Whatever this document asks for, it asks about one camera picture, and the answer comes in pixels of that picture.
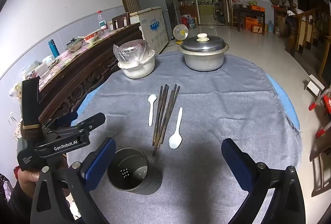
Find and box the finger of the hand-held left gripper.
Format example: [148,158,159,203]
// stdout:
[45,112,106,138]
[39,111,78,133]

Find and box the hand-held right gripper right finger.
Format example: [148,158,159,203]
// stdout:
[221,138,306,224]

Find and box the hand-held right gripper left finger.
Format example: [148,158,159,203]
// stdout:
[30,137,116,224]

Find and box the metal utensil holder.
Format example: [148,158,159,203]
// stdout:
[107,147,163,195]

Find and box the white plastic spoon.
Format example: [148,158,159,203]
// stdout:
[148,94,158,127]
[169,107,183,149]

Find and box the bundle of dark chopsticks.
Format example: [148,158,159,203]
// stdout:
[151,84,181,156]

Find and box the person's left forearm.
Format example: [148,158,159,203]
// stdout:
[0,174,35,224]

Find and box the person's left hand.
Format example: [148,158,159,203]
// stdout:
[16,165,40,183]

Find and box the dark carved wooden sideboard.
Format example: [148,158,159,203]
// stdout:
[37,22,144,126]

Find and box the grey tablecloth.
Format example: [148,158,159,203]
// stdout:
[66,50,303,224]

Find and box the floral sideboard cover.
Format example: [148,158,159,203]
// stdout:
[16,28,130,85]

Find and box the blue thermos bottle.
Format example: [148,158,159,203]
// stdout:
[48,39,60,57]

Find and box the glass-lidded pan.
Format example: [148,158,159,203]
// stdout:
[65,37,84,51]

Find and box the plastic-wrapped bowl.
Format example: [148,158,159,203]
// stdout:
[113,39,152,69]

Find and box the blue table cover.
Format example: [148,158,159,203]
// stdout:
[68,75,300,134]

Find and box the red patterned bowl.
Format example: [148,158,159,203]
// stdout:
[83,30,102,44]

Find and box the brown wooden chair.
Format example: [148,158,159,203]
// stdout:
[309,121,331,197]

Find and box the clear bottle with red cap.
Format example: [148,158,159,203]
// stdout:
[98,10,108,31]

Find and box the dark wooden chair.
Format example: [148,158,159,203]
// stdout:
[112,12,131,31]

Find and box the aluminium pot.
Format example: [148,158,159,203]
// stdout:
[184,47,225,71]

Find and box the white chest freezer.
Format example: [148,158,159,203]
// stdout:
[129,6,170,52]

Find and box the small white stool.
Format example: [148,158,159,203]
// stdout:
[305,74,326,97]

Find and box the aluminium pot lid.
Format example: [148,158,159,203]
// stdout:
[178,33,230,56]

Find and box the small white fan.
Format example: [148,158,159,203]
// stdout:
[172,24,189,45]

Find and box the orange carton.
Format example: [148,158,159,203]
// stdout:
[244,16,263,33]

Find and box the dark wooden side table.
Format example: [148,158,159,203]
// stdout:
[228,0,267,33]

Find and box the wooden stair railing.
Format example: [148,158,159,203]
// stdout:
[286,4,331,80]

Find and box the red and white metal frame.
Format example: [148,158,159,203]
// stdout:
[308,90,331,138]

